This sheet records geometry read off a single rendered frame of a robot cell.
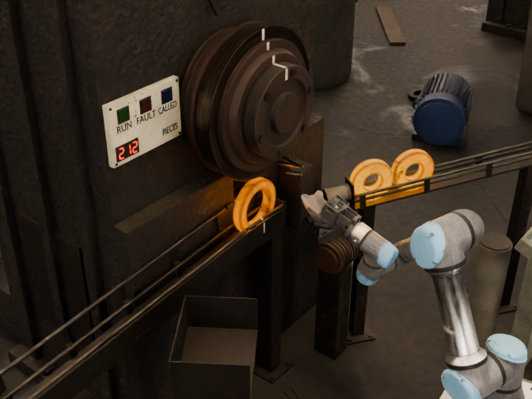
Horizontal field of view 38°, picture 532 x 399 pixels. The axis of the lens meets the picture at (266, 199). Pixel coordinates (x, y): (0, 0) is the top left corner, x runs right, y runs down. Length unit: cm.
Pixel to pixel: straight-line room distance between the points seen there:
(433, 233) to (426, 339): 111
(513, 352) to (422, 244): 43
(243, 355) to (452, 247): 64
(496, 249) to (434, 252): 72
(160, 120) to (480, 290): 136
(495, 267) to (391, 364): 56
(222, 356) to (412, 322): 125
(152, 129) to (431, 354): 150
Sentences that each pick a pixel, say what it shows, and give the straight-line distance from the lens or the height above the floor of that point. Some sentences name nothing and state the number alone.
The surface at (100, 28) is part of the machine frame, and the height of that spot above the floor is 144.
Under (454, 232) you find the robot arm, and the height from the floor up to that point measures 91.
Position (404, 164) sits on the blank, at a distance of 274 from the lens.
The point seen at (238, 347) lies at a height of 60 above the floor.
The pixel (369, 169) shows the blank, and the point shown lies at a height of 76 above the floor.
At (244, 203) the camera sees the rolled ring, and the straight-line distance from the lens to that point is 239.
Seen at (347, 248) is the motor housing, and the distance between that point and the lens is 271.
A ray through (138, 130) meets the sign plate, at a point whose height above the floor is 114.
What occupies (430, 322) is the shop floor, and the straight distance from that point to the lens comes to 324.
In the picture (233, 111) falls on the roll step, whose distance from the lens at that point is 213.
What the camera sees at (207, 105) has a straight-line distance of 212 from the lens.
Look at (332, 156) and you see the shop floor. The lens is 435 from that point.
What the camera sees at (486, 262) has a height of 46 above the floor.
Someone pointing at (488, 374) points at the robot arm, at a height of 53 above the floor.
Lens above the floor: 207
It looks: 32 degrees down
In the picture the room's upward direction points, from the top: straight up
